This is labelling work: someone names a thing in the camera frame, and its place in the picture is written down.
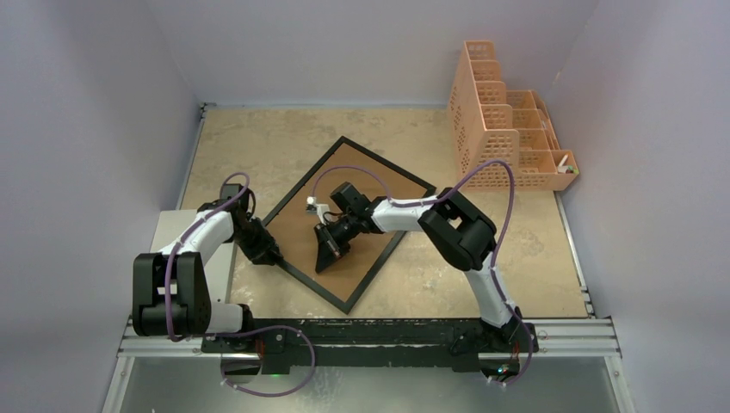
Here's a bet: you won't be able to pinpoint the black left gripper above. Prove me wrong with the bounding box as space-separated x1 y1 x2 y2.
229 217 279 265

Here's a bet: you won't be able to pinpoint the black picture frame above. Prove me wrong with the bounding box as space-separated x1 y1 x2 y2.
261 135 437 315

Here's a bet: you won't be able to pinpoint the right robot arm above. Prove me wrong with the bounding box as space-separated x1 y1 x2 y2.
307 182 532 350

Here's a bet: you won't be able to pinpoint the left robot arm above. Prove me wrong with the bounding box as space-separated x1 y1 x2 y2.
132 184 283 352

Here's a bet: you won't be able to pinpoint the white sheet on table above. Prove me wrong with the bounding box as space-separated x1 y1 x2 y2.
132 211 244 336

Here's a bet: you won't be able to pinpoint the orange plastic organizer basket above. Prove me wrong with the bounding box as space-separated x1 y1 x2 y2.
447 40 579 192

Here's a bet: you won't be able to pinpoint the small items in organizer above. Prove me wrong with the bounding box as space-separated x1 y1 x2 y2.
556 153 578 175

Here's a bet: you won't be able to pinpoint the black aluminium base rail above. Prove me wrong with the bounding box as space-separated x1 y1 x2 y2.
116 316 622 374

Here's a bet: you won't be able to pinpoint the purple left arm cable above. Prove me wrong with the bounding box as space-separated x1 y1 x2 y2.
164 171 316 399

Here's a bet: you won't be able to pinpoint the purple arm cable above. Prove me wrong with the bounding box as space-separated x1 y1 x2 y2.
164 171 316 399
306 159 535 389

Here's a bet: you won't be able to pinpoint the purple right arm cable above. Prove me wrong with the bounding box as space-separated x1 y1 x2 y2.
306 159 535 389

